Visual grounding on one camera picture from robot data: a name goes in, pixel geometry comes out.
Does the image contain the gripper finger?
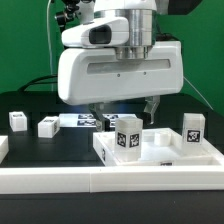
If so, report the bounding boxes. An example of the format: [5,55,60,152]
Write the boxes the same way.
[144,96,160,124]
[89,103,109,132]

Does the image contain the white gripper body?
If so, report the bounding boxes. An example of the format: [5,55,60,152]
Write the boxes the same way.
[58,17,183,105]

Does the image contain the white square table top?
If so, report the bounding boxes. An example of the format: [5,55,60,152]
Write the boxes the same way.
[93,128,224,166]

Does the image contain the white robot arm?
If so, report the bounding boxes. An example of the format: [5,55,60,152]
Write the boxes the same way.
[58,0,202,131]

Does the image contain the white marker sheet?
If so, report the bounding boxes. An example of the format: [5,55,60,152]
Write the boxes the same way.
[59,113,136,127]

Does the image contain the white U-shaped fence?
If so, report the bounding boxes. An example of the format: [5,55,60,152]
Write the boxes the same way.
[0,134,224,195]

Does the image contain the black cables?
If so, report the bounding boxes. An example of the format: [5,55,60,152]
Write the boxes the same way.
[18,73,61,92]

